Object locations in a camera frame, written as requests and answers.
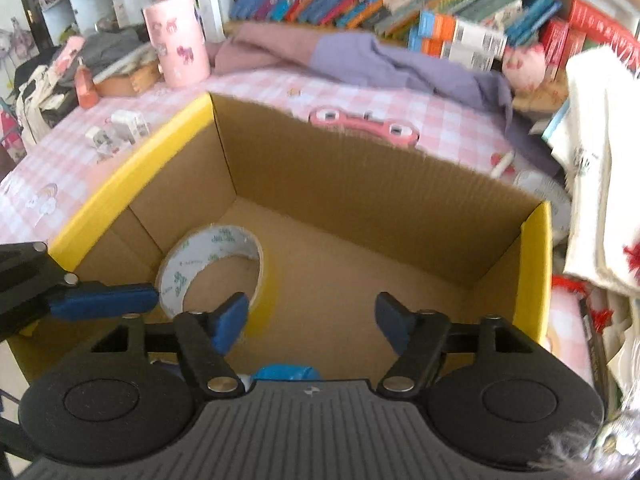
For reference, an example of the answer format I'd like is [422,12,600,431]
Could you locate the white staples box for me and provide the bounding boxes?
[110,110,150,144]

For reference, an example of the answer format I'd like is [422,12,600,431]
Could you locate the blue crumpled wrapper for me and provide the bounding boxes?
[252,364,321,382]

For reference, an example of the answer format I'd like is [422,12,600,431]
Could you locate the yellow tape roll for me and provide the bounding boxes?
[155,224,278,337]

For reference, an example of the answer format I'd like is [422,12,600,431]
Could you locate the pink checkered tablecloth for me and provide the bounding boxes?
[1,70,590,379]

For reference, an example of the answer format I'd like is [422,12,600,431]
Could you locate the small white plug box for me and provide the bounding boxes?
[85,126,122,159]

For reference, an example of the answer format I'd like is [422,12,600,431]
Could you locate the yellow cardboard box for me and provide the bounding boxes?
[30,93,551,380]

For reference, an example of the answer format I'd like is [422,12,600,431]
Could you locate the white canvas tote bag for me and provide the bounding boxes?
[15,65,78,153]

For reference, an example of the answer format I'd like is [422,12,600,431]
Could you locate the orange pink bottle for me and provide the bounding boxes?
[74,58,100,110]

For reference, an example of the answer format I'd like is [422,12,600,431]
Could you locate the pink glasses toy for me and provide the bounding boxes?
[308,106,420,148]

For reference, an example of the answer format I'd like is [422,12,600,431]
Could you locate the wooden chess board box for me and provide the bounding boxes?
[96,61,160,98]

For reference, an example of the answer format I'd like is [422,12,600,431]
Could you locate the grey clothing pile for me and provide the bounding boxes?
[58,28,143,88]

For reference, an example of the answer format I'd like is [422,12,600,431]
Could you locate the white embroidered cloth bag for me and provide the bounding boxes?
[544,46,639,297]

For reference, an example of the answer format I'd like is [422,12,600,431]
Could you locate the orange white box lower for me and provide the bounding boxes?
[408,27,494,72]

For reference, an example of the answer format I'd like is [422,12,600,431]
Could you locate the orange white box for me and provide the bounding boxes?
[418,10,508,58]
[408,27,494,72]

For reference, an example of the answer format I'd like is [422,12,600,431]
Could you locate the pink pig plush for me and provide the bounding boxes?
[502,44,547,93]

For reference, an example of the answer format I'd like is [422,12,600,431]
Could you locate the pink cylindrical container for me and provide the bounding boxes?
[143,0,210,89]

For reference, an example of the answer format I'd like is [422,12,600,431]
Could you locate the pink purple cloth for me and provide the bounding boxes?
[205,22,563,178]

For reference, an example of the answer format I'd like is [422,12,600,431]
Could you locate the orange white box upper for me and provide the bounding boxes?
[418,10,508,58]

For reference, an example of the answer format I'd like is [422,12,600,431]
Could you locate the red thick dictionary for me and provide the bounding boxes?
[559,0,639,73]

